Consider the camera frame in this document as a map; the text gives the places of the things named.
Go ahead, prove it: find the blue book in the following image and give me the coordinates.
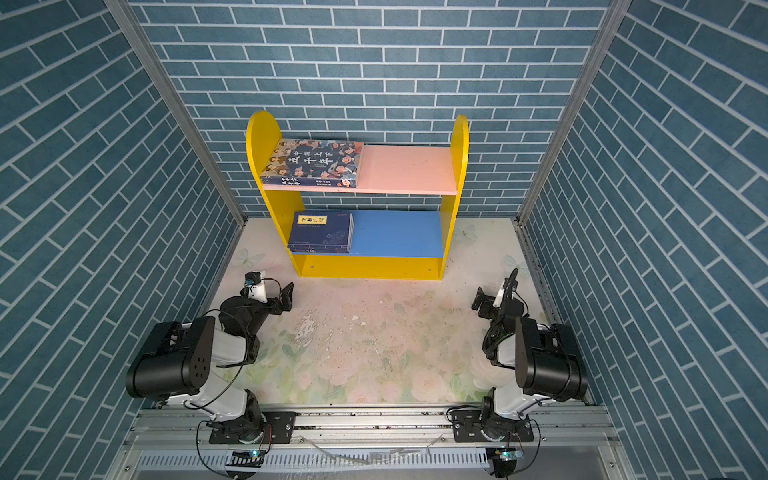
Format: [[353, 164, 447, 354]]
[[287, 211, 354, 254]]

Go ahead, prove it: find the colourful cartoon cover book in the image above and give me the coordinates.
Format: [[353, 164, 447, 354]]
[[260, 139, 364, 188]]

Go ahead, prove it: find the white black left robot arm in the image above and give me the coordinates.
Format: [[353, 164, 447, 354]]
[[126, 272, 294, 442]]

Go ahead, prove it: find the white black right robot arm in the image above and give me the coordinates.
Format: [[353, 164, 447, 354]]
[[471, 268, 588, 439]]

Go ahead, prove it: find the yellow pink blue bookshelf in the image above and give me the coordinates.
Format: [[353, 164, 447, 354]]
[[244, 110, 470, 280]]

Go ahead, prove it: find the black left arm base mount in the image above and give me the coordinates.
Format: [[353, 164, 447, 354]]
[[206, 411, 297, 446]]

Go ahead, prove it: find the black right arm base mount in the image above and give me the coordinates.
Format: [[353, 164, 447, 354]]
[[445, 408, 535, 443]]

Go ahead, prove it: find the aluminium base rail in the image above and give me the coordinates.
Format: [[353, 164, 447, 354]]
[[107, 402, 633, 479]]

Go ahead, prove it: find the aluminium right corner post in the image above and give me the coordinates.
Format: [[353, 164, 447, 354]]
[[517, 0, 634, 226]]

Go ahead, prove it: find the aluminium corner post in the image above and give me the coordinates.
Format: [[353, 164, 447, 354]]
[[104, 0, 247, 227], [517, 0, 634, 226]]

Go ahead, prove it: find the aluminium left corner post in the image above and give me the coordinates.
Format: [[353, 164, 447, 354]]
[[104, 0, 247, 227]]

